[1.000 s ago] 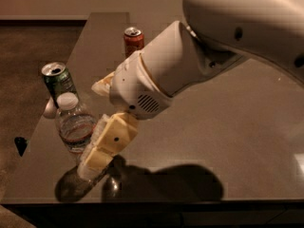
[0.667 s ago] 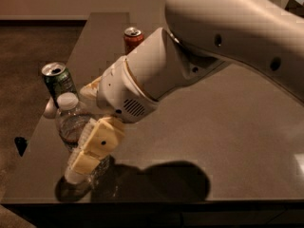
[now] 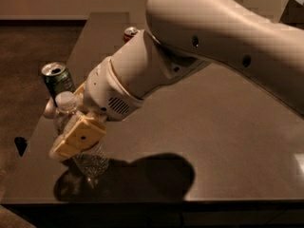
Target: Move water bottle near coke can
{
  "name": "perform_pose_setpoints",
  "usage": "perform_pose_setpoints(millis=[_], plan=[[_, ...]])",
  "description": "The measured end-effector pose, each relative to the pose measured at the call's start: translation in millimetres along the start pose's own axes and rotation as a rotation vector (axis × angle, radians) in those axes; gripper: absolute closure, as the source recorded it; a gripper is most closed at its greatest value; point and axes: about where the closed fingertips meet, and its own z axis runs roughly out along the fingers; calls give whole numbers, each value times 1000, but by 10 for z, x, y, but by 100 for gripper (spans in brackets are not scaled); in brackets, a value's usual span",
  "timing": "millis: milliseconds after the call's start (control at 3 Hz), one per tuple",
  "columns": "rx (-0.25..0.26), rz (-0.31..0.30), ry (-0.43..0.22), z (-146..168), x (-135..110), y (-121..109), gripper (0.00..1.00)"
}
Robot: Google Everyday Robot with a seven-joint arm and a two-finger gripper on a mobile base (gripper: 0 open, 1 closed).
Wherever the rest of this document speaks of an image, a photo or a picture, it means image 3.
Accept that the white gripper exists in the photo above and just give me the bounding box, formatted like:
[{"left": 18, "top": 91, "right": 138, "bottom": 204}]
[{"left": 49, "top": 57, "right": 143, "bottom": 162}]

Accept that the clear plastic water bottle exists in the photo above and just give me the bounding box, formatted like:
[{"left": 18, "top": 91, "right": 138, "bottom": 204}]
[{"left": 54, "top": 91, "right": 108, "bottom": 180}]

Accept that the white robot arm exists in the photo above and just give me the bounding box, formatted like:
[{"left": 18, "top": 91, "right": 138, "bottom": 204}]
[{"left": 49, "top": 0, "right": 304, "bottom": 161}]

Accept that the green soda can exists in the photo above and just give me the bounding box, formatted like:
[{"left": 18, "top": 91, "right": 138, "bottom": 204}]
[{"left": 41, "top": 62, "right": 76, "bottom": 100}]

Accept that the red coke can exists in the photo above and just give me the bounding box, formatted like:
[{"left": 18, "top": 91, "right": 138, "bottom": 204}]
[{"left": 123, "top": 27, "right": 140, "bottom": 43}]

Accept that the small black object on floor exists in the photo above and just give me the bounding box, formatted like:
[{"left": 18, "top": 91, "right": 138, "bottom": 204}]
[{"left": 14, "top": 137, "right": 28, "bottom": 157}]

